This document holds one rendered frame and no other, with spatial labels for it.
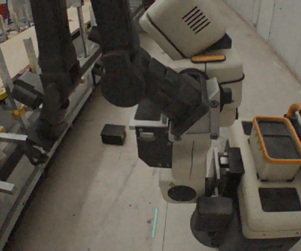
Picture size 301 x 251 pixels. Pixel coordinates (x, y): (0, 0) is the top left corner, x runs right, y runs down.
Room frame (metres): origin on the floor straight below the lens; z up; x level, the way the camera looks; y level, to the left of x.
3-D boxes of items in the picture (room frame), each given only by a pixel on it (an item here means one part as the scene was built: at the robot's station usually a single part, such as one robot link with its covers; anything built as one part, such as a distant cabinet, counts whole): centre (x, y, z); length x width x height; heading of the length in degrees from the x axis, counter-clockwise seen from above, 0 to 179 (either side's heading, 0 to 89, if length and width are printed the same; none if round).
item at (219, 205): (0.50, -0.15, 0.68); 0.28 x 0.27 x 0.25; 171
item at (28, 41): (1.15, 0.67, 0.90); 0.04 x 0.04 x 0.48; 81
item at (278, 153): (0.51, -0.43, 0.87); 0.23 x 0.15 x 0.11; 171
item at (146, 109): (0.58, -0.03, 0.99); 0.28 x 0.16 x 0.22; 171
